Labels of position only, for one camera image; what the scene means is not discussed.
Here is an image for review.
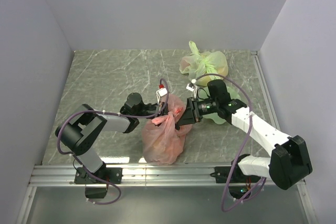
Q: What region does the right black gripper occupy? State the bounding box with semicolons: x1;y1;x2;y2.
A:
176;97;219;126

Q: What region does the pink plastic bag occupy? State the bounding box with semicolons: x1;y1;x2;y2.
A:
142;94;192;165

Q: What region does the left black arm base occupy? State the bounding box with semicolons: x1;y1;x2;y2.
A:
74;167;122;200

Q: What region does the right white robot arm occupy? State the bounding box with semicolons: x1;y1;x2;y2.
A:
175;79;313;190

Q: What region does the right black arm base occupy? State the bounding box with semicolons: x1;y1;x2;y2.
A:
210;166;261;199

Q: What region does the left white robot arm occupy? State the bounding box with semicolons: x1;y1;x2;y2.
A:
55;88;169;183

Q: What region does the tied green plastic bag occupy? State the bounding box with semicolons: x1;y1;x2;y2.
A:
179;41;229;80

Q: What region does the green wavy fruit plate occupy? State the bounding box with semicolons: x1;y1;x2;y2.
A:
203;87;241;125

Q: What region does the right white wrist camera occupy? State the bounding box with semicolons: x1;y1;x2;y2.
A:
186;79;199;99

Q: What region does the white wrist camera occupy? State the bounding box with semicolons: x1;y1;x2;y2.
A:
186;79;199;99
156;84;168;103

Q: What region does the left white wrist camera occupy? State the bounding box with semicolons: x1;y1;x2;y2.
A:
156;84;168;103

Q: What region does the aluminium rail frame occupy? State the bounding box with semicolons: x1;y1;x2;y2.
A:
15;50;320;224

